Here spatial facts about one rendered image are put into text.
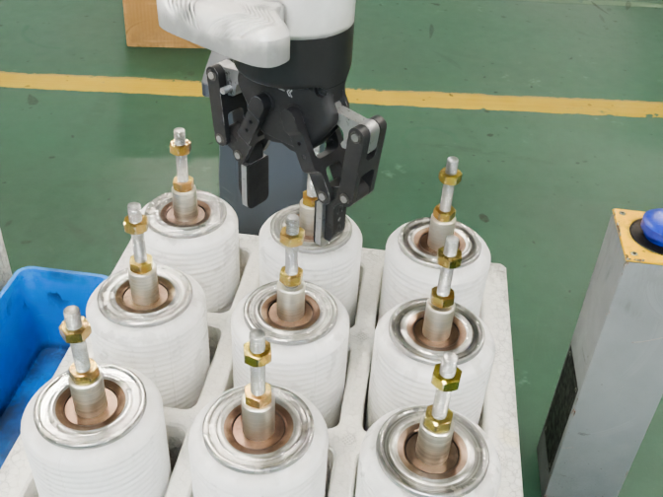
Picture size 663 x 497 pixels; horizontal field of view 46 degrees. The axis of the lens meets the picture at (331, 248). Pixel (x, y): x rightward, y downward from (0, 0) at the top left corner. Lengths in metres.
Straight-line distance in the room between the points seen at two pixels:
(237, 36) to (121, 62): 1.25
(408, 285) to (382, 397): 0.11
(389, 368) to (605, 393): 0.22
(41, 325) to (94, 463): 0.44
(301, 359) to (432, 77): 1.10
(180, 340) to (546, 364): 0.51
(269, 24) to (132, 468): 0.31
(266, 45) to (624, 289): 0.37
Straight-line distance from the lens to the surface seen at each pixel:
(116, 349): 0.64
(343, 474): 0.61
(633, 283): 0.66
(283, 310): 0.62
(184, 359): 0.65
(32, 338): 0.96
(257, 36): 0.42
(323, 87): 0.48
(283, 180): 0.93
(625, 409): 0.76
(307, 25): 0.46
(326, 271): 0.69
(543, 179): 1.34
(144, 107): 1.48
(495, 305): 0.77
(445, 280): 0.59
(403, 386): 0.61
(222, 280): 0.74
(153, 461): 0.58
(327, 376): 0.63
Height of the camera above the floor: 0.67
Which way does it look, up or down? 37 degrees down
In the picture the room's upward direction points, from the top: 3 degrees clockwise
